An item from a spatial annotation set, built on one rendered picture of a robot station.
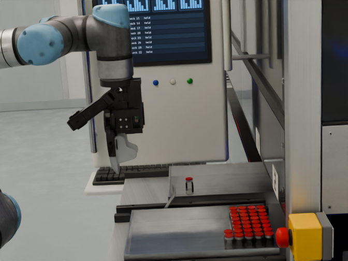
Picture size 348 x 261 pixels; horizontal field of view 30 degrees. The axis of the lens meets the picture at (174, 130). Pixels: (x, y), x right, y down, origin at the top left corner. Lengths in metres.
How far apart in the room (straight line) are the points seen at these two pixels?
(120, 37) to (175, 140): 1.05
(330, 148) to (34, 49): 0.60
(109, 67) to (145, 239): 0.46
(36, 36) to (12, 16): 5.79
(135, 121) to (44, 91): 5.70
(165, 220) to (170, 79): 0.73
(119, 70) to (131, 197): 0.61
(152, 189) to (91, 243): 1.84
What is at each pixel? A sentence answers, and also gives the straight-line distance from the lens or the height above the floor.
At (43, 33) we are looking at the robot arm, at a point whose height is 1.42.
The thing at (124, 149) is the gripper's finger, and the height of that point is 1.14.
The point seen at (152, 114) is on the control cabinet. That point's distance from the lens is 2.32.
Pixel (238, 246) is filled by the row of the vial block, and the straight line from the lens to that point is 1.49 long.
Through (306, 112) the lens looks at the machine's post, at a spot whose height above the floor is 1.23.
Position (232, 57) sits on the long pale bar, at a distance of 2.04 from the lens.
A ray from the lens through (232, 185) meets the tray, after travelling 1.91.
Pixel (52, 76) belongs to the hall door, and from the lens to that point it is 7.03.
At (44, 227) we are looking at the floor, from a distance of 4.02.
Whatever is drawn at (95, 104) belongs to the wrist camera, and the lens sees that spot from 1.38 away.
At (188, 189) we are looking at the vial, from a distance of 1.85.
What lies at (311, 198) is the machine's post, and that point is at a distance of 1.35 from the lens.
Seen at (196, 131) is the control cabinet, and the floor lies 0.92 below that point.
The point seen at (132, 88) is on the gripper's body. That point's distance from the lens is 1.37.
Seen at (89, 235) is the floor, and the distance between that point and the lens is 3.83.
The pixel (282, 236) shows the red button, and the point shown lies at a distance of 1.29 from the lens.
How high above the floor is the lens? 1.55
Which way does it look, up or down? 15 degrees down
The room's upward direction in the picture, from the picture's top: 3 degrees counter-clockwise
